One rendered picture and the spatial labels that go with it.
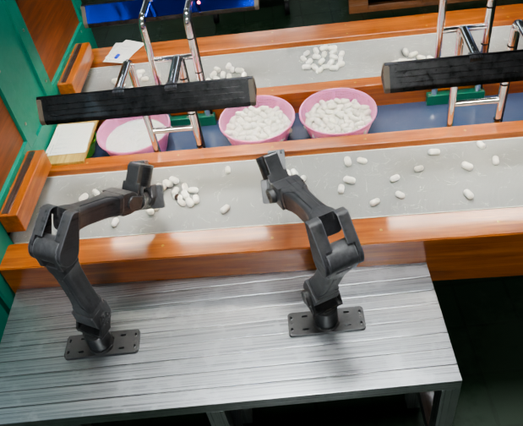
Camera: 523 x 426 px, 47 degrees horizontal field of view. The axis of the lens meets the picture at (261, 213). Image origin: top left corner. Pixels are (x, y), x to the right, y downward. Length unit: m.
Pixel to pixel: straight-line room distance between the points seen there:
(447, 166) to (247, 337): 0.81
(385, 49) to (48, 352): 1.63
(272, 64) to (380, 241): 1.03
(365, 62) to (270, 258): 1.00
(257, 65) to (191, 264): 1.01
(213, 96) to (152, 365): 0.74
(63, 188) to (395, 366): 1.20
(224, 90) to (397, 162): 0.60
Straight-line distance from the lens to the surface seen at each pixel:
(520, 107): 2.29
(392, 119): 2.19
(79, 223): 1.41
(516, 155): 1.98
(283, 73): 2.35
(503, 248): 1.75
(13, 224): 1.90
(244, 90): 1.66
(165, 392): 1.56
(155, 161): 2.00
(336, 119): 2.10
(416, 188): 1.83
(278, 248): 1.64
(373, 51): 2.44
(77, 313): 1.58
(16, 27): 2.17
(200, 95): 1.68
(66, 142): 2.20
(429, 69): 1.68
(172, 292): 1.73
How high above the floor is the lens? 2.00
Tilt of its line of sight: 45 degrees down
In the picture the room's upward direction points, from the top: 10 degrees counter-clockwise
